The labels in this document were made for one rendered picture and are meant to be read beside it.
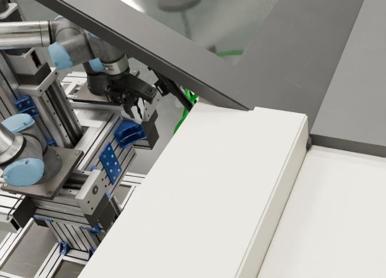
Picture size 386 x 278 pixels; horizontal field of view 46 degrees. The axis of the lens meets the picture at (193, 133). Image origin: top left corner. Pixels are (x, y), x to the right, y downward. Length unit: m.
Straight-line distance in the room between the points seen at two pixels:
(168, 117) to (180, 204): 2.65
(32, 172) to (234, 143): 0.81
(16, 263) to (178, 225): 2.00
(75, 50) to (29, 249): 1.59
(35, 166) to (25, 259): 1.25
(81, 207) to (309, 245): 1.04
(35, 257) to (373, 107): 2.05
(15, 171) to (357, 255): 1.02
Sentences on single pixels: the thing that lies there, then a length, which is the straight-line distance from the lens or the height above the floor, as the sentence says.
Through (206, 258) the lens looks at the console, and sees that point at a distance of 0.66.
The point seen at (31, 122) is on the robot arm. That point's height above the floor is 1.25.
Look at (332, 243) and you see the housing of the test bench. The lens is 0.76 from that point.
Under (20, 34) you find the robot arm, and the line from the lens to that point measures 1.39.
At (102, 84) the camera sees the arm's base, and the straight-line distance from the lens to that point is 1.92.
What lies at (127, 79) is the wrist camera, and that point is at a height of 1.37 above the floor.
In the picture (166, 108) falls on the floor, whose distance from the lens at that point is 3.45.
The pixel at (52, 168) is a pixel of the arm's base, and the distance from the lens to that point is 1.65.
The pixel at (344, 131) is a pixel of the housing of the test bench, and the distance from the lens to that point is 0.88.
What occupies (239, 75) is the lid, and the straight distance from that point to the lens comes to 0.90.
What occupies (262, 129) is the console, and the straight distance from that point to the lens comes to 0.82.
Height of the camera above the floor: 2.10
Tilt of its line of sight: 41 degrees down
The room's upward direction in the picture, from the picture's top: 15 degrees counter-clockwise
